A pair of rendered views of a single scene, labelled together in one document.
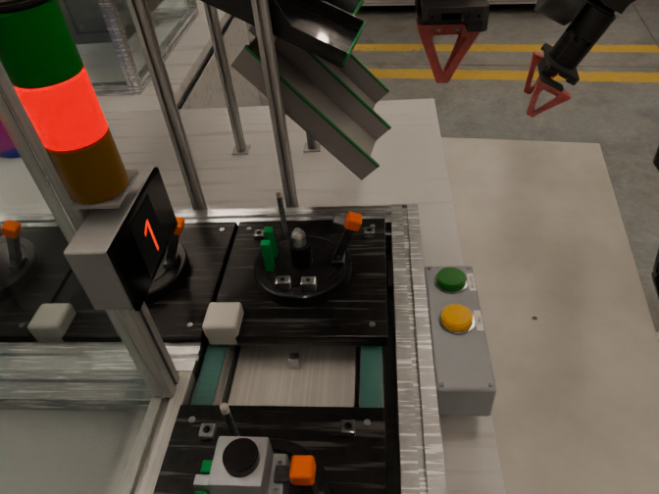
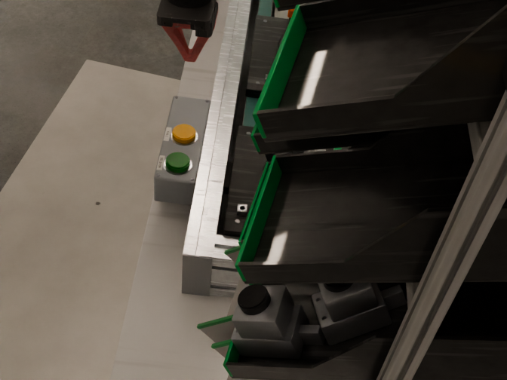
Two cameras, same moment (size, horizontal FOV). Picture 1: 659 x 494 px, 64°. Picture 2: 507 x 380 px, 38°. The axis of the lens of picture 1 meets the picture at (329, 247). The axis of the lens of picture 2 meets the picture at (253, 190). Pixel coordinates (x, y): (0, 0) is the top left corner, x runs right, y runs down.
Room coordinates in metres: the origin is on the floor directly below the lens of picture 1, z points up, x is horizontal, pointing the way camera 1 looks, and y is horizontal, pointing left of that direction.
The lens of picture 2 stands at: (1.35, -0.16, 1.83)
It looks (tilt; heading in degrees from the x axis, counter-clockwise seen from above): 47 degrees down; 171
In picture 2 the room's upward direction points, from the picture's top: 8 degrees clockwise
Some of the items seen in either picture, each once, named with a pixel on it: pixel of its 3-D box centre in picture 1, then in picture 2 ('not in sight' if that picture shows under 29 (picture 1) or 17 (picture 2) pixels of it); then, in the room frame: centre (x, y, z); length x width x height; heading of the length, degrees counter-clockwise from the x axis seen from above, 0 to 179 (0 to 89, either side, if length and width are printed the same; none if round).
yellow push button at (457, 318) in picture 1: (456, 319); (183, 135); (0.44, -0.16, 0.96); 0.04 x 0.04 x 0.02
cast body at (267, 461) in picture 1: (236, 472); not in sight; (0.22, 0.10, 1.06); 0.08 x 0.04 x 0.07; 82
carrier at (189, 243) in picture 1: (133, 253); not in sight; (0.59, 0.28, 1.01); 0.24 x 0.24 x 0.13; 82
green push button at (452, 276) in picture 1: (450, 280); (177, 163); (0.51, -0.17, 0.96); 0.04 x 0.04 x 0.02
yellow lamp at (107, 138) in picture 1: (88, 162); not in sight; (0.38, 0.19, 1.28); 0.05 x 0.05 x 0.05
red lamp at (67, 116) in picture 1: (63, 106); not in sight; (0.38, 0.19, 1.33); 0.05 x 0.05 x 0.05
